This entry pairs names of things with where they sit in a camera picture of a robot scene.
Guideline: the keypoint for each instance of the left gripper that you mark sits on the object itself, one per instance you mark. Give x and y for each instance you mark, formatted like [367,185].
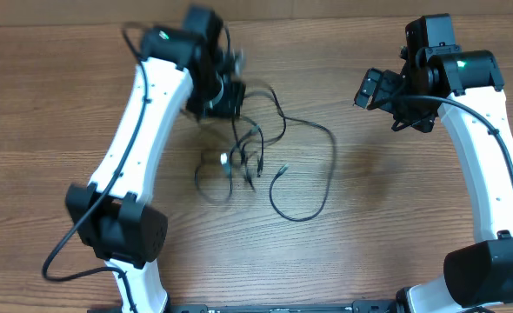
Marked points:
[229,107]

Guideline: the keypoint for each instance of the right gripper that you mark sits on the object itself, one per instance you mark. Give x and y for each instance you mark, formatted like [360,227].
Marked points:
[383,83]

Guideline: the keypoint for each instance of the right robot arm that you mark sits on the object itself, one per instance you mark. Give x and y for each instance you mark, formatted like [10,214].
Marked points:
[439,82]

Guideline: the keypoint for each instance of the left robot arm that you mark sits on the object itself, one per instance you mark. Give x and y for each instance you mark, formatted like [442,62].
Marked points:
[177,69]

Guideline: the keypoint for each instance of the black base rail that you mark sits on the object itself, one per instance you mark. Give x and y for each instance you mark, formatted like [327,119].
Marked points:
[358,306]

